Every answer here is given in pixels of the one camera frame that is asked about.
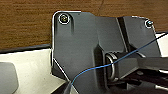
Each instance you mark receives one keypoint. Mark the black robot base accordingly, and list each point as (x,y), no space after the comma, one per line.
(80,43)

